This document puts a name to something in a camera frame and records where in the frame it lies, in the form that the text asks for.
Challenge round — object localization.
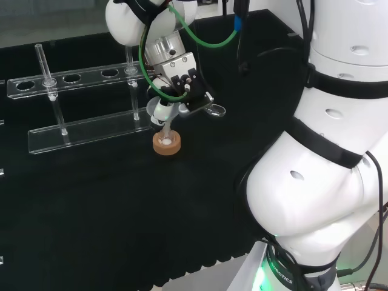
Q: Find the green cable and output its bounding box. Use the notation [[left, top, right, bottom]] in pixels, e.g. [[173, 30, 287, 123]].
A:
[[138, 2, 243, 102]]

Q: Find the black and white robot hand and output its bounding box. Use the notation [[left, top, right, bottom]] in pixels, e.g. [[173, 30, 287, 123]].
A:
[[147, 52, 216, 127]]

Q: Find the black cloth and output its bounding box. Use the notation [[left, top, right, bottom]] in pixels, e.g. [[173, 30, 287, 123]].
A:
[[0, 8, 310, 287]]

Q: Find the small glass round-bottom flask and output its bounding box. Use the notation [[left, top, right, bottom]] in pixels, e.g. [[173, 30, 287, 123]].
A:
[[159, 127, 177, 146]]

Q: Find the clear plastic funnel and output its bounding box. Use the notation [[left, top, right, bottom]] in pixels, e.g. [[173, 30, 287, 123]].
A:
[[146, 96, 182, 138]]

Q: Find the cork ring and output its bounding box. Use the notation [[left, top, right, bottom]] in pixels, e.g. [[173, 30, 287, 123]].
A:
[[152, 132, 182, 156]]

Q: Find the thin black cable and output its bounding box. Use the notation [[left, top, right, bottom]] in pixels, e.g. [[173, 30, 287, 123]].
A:
[[336, 150, 383, 277]]

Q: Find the glass weighing funnel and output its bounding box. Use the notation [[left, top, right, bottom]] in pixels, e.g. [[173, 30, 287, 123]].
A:
[[203, 102, 227, 118]]

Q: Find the clear acrylic funnel stand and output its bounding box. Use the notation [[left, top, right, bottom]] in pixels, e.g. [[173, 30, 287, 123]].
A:
[[6, 44, 158, 155]]

